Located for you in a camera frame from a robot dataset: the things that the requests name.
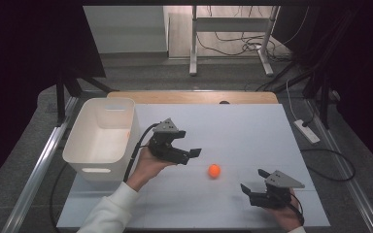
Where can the black metal stand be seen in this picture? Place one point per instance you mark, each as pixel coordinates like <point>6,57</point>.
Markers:
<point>61,97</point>
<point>323,93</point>

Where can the white plastic bin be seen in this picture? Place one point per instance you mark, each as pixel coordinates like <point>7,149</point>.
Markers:
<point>100,142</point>

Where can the person's right hand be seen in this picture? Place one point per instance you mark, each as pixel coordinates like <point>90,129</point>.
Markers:
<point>288,216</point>

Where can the small black knob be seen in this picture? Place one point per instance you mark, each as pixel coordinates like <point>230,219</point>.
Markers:
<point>224,102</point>

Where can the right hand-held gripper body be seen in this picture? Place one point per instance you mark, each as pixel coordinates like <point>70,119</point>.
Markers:
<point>275,194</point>

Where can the person's left hand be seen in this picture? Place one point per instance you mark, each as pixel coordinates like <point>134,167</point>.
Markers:
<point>147,170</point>

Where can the orange ball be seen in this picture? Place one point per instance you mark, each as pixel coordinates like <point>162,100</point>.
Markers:
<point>214,170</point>

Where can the white panel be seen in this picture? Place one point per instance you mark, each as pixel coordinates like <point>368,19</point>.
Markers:
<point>126,29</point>

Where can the white metal stand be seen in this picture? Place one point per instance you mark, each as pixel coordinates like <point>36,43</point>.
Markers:
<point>230,24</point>

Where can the wooden board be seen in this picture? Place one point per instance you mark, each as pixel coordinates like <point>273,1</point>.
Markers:
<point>191,97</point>

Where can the aluminium floor rail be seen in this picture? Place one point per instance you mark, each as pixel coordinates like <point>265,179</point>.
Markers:
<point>39,168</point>
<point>346,171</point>

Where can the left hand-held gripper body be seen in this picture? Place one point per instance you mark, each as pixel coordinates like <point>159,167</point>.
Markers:
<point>165,145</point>

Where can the white power strip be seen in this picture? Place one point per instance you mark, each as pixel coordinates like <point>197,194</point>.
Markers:
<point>307,131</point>

